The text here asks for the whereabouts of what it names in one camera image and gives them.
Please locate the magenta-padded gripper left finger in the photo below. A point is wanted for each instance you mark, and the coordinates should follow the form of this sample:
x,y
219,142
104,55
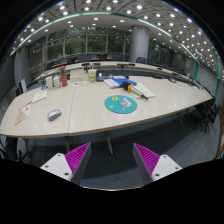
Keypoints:
x,y
76,156

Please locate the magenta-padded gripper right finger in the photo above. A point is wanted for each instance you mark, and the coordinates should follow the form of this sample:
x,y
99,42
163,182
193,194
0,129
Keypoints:
x,y
148,158

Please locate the silver computer mouse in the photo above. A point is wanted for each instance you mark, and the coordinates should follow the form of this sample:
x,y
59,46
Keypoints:
x,y
54,114

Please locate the round teal mouse pad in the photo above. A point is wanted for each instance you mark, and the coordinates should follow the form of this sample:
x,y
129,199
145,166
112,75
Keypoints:
x,y
113,106

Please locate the pale green booklet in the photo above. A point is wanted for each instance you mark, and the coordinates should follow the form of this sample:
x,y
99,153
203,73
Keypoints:
x,y
146,89

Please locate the white paper booklet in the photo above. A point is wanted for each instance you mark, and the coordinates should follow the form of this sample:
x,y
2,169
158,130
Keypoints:
x,y
40,96

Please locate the colourful flyer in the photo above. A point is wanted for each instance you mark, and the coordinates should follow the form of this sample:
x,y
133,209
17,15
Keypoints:
x,y
78,83

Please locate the white mug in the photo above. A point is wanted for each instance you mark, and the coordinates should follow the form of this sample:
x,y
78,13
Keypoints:
x,y
56,81

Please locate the red drink bottle green band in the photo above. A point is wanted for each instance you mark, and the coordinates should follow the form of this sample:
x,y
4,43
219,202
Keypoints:
x,y
63,77

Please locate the beige cardboard box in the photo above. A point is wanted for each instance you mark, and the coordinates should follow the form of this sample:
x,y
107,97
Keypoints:
x,y
78,75

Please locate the green-print paper cup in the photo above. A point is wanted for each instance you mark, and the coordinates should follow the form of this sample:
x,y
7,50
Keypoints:
x,y
92,75

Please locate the blue and white book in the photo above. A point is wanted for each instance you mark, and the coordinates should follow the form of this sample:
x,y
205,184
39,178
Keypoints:
x,y
117,81

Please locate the black conference desk console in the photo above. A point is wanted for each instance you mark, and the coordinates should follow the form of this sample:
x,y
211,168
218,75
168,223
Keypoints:
x,y
104,77

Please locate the white standing sign board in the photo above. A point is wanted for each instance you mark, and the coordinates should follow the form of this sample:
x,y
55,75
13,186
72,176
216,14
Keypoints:
x,y
22,86

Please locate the long curved conference table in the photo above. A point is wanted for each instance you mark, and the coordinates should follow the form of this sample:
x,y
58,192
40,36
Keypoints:
x,y
150,67

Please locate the black office chairs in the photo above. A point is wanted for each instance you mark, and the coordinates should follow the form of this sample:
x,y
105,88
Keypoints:
x,y
141,60

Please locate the round ceiling lights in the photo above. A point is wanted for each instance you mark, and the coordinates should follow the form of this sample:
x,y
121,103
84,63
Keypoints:
x,y
139,7

